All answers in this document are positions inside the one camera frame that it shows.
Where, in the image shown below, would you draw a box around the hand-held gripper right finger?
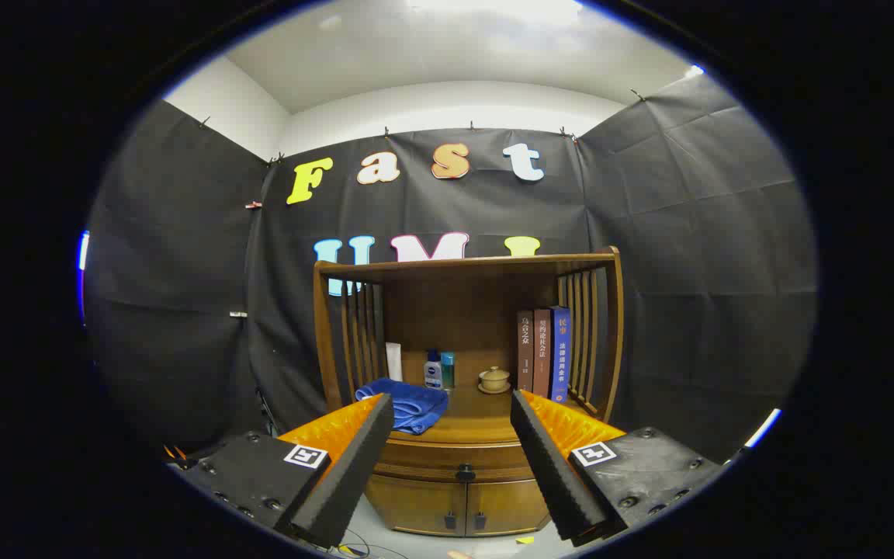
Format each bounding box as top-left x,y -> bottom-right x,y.
511,390 -> 727,547

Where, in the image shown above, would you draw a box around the reddish brown book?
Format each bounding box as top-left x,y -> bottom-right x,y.
533,308 -> 553,398

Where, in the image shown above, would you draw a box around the floor cables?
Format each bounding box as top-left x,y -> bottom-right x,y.
337,528 -> 387,559

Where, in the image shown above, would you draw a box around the wooden cabinet door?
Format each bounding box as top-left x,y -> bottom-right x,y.
366,475 -> 467,536
465,480 -> 550,536

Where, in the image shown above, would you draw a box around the black backdrop cloth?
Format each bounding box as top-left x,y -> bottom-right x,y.
82,74 -> 818,467

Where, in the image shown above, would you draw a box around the dark brown book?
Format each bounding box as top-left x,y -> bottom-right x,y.
517,311 -> 535,393

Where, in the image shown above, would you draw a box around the wooden cabinet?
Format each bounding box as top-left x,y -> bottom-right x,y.
313,247 -> 625,538

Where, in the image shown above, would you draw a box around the wooden countertop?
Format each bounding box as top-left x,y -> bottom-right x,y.
342,382 -> 599,445

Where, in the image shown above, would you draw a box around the wooden drawer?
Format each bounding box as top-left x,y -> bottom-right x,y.
374,441 -> 538,484

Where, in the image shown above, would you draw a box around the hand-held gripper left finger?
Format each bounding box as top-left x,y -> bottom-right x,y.
170,393 -> 395,549

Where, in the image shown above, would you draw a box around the blue book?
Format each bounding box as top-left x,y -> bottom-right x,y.
550,306 -> 572,403

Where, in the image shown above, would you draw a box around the blue folded towel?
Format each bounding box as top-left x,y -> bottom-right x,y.
355,377 -> 449,436

